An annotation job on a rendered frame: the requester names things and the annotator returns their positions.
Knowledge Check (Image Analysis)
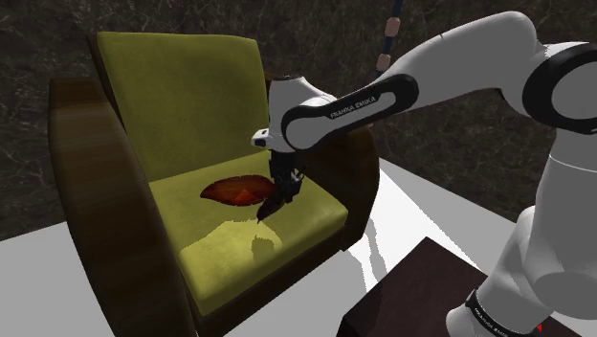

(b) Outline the red-brown flat oval object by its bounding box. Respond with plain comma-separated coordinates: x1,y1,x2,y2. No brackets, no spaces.
199,174,277,207

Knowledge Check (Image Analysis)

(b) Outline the olive green wooden armchair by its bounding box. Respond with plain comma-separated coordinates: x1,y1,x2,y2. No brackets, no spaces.
48,31,382,337

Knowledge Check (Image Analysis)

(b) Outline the dark pole with pink beads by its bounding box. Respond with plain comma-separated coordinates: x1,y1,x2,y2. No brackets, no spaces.
374,0,404,79

